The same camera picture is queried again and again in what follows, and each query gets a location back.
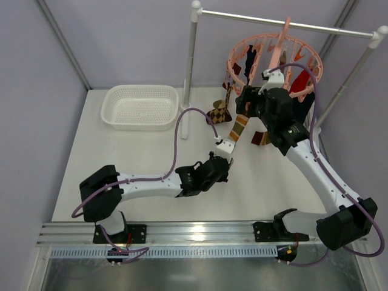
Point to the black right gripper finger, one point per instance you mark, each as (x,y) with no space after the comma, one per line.
(246,105)
(250,91)

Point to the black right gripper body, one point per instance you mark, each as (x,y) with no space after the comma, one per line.
(244,100)

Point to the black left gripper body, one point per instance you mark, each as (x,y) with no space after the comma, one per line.
(224,165)

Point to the beige striped ribbed sock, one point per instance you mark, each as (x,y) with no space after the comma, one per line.
(238,127)

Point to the pink round clip hanger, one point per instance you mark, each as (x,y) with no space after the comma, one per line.
(269,48)

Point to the brown argyle sock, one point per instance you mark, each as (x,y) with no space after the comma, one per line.
(220,112)

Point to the navy sock beige toe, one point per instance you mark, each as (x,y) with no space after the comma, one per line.
(251,54)

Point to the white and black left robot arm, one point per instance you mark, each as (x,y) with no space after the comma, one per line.
(104,190)

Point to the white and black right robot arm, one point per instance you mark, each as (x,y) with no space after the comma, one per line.
(347,216)

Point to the navy sock red toe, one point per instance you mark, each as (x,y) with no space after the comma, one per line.
(301,109)

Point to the beige orange argyle sock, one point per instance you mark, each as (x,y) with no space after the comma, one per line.
(261,138)

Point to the white perforated plastic basket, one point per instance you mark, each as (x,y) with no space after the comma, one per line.
(140,107)

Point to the silver white clothes rack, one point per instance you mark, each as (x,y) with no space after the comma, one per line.
(375,39)

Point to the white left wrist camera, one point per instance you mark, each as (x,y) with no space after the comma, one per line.
(225,147)

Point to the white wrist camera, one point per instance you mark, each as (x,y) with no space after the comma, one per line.
(274,79)
(225,147)

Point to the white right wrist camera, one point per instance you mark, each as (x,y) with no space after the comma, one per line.
(274,79)

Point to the grey slotted cable duct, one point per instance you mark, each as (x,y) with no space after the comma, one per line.
(158,252)

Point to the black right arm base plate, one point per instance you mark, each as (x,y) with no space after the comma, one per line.
(273,231)

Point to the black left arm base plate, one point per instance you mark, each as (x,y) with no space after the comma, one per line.
(133,234)

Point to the aluminium mounting rail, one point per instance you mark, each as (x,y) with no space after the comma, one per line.
(57,234)

